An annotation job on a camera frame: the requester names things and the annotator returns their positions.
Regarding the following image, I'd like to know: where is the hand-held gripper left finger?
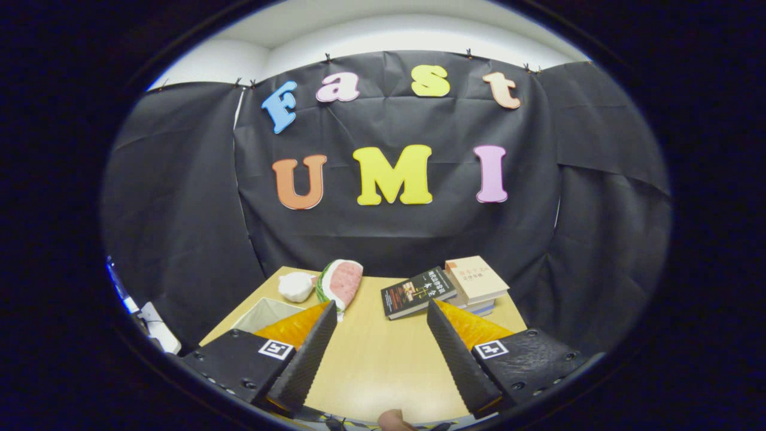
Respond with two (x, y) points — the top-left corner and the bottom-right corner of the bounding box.
(180, 301), (338, 418)

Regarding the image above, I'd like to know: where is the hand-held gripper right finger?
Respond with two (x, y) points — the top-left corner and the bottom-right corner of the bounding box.
(426, 299), (590, 420)

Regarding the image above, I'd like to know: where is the beige fabric storage box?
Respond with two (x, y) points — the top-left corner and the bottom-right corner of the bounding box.
(232, 297), (307, 333)

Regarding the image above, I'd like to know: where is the grey cover book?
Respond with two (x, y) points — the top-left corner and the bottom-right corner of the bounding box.
(448, 292), (506, 311)

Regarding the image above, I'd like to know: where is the white plush toy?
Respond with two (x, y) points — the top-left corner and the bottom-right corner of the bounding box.
(278, 271), (318, 303)

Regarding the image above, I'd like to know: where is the black cover book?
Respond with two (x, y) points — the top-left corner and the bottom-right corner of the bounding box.
(381, 266), (458, 320)

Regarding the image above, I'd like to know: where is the beige cover book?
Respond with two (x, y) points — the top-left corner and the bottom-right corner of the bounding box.
(444, 256), (510, 305)

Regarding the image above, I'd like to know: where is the watermelon slice plush toy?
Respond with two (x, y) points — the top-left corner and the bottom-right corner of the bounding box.
(315, 259), (364, 321)

